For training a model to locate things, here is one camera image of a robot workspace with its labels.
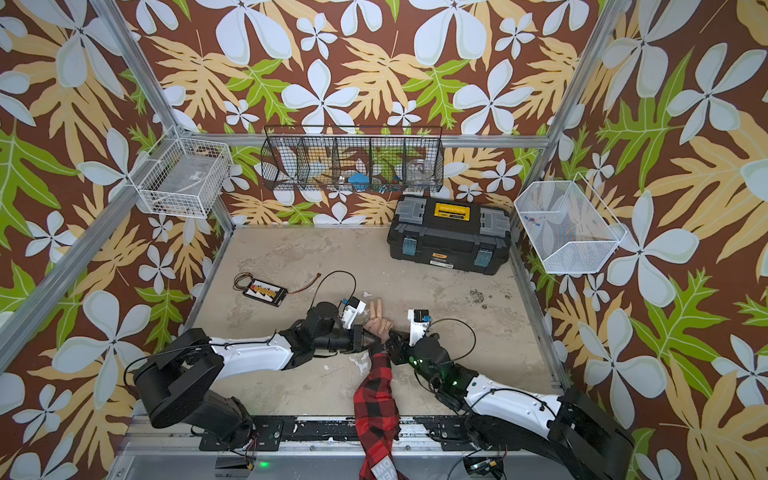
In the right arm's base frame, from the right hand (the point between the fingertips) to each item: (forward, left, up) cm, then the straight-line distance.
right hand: (385, 333), depth 81 cm
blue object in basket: (+45, +8, +19) cm, 49 cm away
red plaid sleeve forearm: (-20, +2, -6) cm, 21 cm away
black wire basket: (+52, -3, +21) cm, 56 cm away
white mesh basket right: (+24, -51, +17) cm, 59 cm away
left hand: (-2, +1, 0) cm, 2 cm away
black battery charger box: (+18, +41, -8) cm, 45 cm away
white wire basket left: (+38, +61, +24) cm, 76 cm away
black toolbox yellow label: (+32, -27, +6) cm, 42 cm away
